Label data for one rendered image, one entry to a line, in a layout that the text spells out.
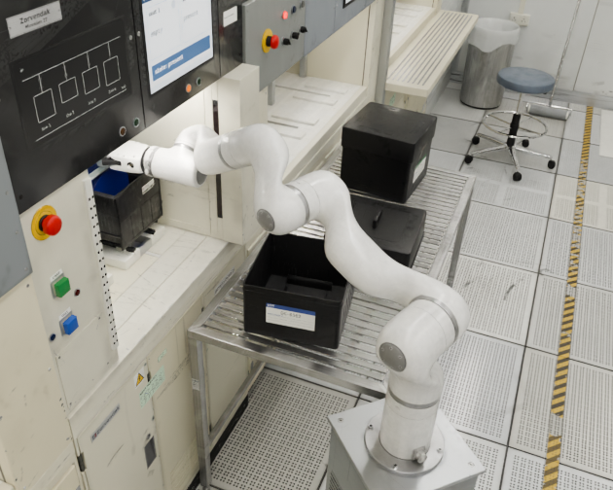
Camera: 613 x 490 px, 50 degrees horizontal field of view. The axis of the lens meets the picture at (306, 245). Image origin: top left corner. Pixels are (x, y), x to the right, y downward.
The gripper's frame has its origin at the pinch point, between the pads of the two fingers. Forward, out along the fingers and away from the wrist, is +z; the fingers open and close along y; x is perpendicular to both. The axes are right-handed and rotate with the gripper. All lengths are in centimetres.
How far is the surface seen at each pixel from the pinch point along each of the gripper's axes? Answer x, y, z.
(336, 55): -20, 160, -14
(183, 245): -32.0, 7.6, -19.0
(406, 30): -30, 251, -27
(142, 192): -12.3, 1.6, -10.6
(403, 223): -33, 50, -78
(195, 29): 37.0, 1.9, -30.6
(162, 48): 36.8, -12.5, -30.6
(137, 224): -20.5, -2.4, -10.6
